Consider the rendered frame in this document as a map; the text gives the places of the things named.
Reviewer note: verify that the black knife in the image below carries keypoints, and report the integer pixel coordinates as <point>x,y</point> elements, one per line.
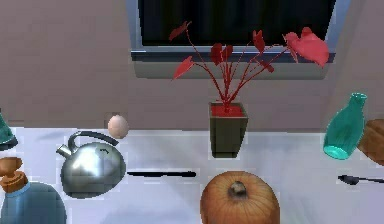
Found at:
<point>160,174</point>

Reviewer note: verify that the brown bread loaf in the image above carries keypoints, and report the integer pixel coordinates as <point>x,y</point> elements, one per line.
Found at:
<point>374,141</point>

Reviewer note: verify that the orange pumpkin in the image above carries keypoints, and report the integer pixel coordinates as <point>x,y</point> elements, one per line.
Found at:
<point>238,203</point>

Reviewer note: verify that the teal glass vase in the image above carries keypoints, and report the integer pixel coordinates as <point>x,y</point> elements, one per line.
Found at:
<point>5,135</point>

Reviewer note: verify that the dark window with grey frame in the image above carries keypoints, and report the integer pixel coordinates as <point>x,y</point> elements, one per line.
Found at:
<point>233,23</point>

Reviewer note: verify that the black spoon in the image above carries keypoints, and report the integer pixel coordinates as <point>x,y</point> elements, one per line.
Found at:
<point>353,180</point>

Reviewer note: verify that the red house plant in pot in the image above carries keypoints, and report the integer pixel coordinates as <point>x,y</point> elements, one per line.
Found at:
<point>228,133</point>

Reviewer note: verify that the teal glass bottle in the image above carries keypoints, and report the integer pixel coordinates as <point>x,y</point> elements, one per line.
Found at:
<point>345,131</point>

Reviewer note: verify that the blue bottle with brown stopper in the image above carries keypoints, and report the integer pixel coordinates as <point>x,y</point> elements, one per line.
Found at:
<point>30,203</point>

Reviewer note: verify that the pale pink egg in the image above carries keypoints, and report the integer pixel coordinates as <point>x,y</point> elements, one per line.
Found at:
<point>118,126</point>

